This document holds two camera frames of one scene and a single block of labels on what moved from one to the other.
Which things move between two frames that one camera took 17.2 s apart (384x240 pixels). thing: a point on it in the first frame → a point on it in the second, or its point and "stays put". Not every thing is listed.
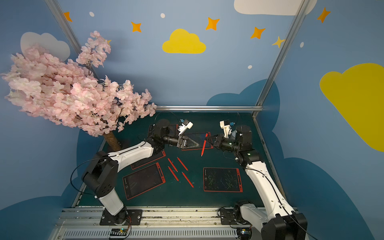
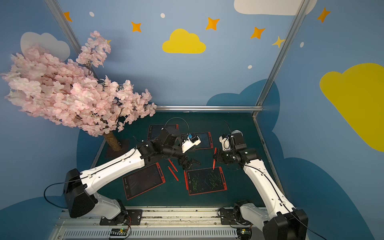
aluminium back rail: x=209 y=108 stays put
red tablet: x=154 y=134 stays put
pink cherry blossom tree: x=69 y=92 stays put
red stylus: x=204 y=146 → x=215 y=152
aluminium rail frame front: x=96 y=224 stays put
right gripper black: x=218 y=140 → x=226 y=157
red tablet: x=221 y=179 → x=205 y=181
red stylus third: x=173 y=165 stays put
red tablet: x=199 y=138 stays put
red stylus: x=176 y=177 stays put
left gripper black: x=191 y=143 → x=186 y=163
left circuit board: x=118 y=232 stays put
